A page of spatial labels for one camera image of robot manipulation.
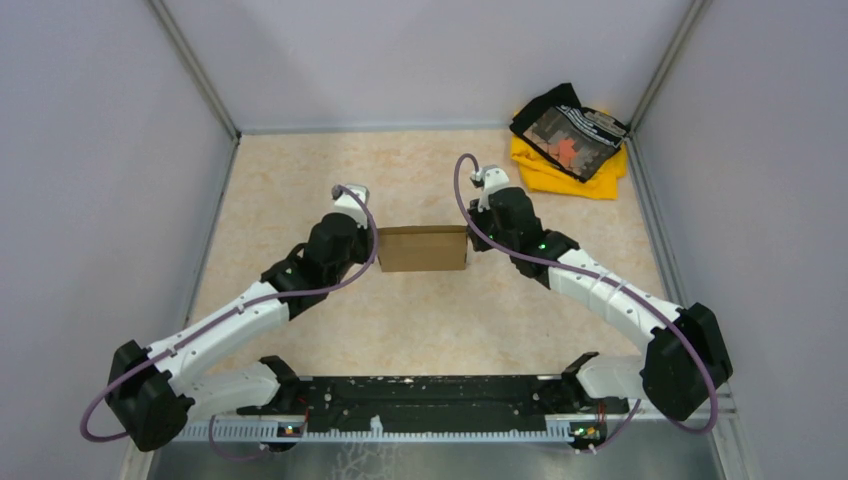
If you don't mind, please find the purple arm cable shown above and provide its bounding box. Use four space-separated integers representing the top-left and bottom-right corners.
453 153 720 454
79 184 380 464

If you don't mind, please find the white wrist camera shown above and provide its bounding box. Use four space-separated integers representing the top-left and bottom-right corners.
470 165 511 212
331 184 370 229

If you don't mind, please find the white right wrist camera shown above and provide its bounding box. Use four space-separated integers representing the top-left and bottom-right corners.
470 165 511 212

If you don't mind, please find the yellow folded cloth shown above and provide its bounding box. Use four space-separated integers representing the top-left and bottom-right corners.
510 105 630 200

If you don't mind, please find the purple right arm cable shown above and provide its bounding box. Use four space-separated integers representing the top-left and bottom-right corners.
453 153 720 454

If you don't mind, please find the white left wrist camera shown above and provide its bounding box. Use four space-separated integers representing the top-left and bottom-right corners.
331 184 370 229

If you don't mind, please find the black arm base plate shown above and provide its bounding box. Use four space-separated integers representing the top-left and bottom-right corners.
237 375 629 433

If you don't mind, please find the aluminium front rail frame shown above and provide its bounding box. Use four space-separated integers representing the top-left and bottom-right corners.
135 374 738 444

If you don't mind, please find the brown cardboard box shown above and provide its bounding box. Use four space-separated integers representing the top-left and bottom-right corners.
377 225 468 273

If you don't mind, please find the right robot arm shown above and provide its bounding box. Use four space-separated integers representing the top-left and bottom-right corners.
460 187 733 432

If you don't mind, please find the black printed folded shirt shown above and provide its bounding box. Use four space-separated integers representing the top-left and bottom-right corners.
509 83 630 183

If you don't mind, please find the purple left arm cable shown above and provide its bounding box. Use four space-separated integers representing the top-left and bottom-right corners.
79 184 380 464

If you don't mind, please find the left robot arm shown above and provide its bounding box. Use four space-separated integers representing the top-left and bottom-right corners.
104 212 377 452

